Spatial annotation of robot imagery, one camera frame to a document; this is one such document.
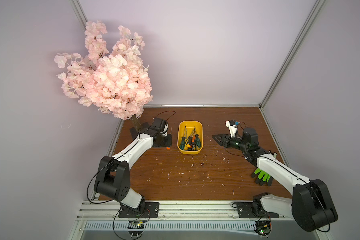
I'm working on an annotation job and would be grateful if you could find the right controller board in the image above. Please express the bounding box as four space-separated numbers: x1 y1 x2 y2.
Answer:
255 221 272 237

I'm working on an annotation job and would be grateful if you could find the orange handled screwdriver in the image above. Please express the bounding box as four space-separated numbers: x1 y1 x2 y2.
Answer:
188 127 197 151

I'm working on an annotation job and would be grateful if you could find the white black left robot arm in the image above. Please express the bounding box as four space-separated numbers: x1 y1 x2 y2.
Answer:
94 118 172 215

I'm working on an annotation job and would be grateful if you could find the aluminium front rail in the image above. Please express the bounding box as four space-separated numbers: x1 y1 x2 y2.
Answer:
76 200 323 222

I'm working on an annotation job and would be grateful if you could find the black yellow long screwdriver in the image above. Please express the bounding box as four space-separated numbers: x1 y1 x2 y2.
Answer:
185 131 194 151

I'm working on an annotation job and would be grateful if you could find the controller board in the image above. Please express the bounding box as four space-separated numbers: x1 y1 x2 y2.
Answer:
255 221 272 237
127 221 146 239

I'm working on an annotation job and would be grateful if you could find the green black work glove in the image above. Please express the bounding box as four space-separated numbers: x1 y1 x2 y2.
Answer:
251 152 278 187

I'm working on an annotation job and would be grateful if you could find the yellow plastic storage box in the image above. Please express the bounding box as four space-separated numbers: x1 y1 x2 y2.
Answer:
177 121 204 155

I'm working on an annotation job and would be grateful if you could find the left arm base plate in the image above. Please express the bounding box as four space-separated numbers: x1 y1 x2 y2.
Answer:
118 202 160 219

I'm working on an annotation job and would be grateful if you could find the green black handled screwdriver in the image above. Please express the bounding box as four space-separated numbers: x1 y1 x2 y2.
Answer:
180 127 187 150

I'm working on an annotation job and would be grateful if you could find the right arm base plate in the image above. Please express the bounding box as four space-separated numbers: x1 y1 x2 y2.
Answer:
232 202 280 219

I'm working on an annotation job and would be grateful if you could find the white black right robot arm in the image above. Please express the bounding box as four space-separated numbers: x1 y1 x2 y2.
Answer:
212 126 339 232

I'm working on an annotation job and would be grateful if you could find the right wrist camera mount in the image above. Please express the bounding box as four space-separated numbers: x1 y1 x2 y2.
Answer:
226 120 240 138

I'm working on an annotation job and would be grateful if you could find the small green handled screwdriver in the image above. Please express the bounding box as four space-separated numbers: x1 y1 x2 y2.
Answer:
195 129 202 148

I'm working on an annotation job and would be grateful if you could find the small black precision screwdriver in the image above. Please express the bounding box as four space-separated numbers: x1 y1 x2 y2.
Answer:
186 127 196 150

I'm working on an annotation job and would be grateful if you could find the left controller board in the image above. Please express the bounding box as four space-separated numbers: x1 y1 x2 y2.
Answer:
127 221 146 239

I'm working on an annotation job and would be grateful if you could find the pink artificial blossom tree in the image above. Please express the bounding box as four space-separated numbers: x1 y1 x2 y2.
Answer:
54 21 153 132

